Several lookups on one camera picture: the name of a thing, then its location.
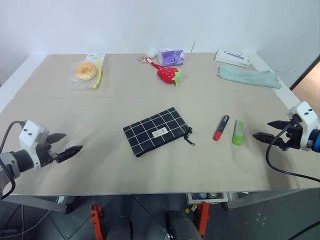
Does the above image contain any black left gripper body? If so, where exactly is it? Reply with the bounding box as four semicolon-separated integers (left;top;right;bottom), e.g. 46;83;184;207
36;142;63;169

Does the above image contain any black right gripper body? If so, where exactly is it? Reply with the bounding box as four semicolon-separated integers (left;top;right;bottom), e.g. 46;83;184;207
275;122;304;152

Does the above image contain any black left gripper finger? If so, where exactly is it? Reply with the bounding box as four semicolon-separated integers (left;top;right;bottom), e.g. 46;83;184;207
47;133;67;146
56;145;84;164

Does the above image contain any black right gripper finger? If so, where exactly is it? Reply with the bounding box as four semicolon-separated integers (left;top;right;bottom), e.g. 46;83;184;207
267;120;292;131
252;131;278;145

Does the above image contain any green highlighter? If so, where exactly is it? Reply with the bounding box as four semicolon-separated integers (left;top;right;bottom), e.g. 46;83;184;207
231;119;246;147

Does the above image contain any black checkered pouch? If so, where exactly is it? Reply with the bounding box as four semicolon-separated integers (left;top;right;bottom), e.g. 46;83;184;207
122;107;196;159

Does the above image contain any red marker with black cap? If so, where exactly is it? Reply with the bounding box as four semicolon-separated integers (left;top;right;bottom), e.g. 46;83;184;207
212;115;231;142

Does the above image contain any beige table cover sheet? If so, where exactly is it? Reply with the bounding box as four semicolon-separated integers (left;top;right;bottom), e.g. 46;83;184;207
0;52;308;196

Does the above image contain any light green towel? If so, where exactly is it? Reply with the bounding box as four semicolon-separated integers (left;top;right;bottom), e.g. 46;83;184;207
216;64;282;89

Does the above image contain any bagged donut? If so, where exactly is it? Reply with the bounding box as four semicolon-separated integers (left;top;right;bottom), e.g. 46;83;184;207
69;59;104;92

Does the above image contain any round orange bread bun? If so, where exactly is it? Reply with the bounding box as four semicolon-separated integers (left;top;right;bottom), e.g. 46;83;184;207
75;61;98;81

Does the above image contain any red metal stand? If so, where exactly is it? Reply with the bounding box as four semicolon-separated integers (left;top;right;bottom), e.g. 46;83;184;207
89;203;105;240
196;200;211;238

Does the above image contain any white box with pen print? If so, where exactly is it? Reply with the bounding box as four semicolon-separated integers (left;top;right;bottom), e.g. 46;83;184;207
214;48;252;69

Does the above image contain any white box with cans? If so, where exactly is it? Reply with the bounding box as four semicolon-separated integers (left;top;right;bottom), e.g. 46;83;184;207
186;192;230;208

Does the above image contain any white box with yellow print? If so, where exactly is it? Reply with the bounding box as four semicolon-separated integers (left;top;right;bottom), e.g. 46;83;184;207
85;52;108;69

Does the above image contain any red strawberry-shaped brush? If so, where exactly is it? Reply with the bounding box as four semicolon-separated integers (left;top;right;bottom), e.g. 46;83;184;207
149;57;183;87

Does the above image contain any dark rounded shape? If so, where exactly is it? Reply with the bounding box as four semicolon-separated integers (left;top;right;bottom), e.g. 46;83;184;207
165;209;202;240

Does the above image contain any purple tissue pack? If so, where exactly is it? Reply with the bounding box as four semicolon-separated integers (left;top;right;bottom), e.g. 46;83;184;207
157;48;186;67

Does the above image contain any small white round object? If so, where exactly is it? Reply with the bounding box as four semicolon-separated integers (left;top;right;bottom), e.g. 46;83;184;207
146;48;160;59

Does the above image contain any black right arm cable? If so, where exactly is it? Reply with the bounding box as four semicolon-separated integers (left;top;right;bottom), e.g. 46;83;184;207
265;113;320;183

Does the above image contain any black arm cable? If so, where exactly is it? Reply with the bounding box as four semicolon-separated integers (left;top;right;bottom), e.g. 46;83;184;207
0;120;26;201
265;113;320;183

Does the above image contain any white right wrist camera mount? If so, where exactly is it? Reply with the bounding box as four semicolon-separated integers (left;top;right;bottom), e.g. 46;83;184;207
286;101;317;152

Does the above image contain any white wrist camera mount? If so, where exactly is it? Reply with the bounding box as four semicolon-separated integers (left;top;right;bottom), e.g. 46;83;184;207
19;120;51;172
286;101;317;152

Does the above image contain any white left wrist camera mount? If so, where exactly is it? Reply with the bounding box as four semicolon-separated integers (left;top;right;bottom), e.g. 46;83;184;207
19;120;51;172

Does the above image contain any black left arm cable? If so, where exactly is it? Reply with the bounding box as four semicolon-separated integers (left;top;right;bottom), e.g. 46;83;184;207
0;120;26;201

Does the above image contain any grey metal table frame bar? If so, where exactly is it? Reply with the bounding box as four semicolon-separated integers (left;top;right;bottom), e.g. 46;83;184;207
0;195;69;214
227;187;320;210

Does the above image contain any thin grey floor cable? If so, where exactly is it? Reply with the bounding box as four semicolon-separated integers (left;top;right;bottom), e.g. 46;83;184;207
0;204;52;240

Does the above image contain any black floor cable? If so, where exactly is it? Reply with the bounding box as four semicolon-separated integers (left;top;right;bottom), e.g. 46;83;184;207
284;219;320;240

